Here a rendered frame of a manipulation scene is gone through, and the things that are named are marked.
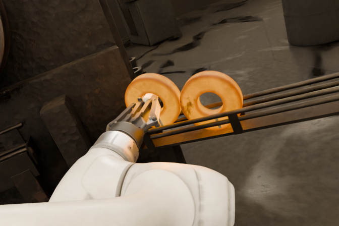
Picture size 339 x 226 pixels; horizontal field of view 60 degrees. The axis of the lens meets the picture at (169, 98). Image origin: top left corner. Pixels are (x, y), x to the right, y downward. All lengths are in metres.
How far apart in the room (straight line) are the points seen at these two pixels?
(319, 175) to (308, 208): 0.20
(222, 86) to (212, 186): 0.32
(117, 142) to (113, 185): 0.12
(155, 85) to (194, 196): 0.38
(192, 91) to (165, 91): 0.07
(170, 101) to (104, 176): 0.32
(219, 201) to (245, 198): 1.06
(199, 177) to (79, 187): 0.18
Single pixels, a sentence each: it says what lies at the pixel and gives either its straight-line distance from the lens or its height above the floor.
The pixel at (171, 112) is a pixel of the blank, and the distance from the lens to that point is 0.75.
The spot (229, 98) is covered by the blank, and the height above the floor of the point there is 0.73.
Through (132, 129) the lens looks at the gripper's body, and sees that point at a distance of 0.60.
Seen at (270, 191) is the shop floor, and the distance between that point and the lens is 1.49.
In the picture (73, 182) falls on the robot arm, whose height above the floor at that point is 0.79.
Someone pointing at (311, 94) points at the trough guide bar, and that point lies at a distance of 0.67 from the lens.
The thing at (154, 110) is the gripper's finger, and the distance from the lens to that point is 0.66.
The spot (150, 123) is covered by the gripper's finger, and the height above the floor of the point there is 0.76.
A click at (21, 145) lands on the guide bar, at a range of 1.02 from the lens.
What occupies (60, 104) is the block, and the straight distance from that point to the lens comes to 0.88.
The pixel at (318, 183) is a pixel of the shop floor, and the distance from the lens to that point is 1.51.
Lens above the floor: 1.03
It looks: 23 degrees down
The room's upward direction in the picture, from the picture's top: 19 degrees counter-clockwise
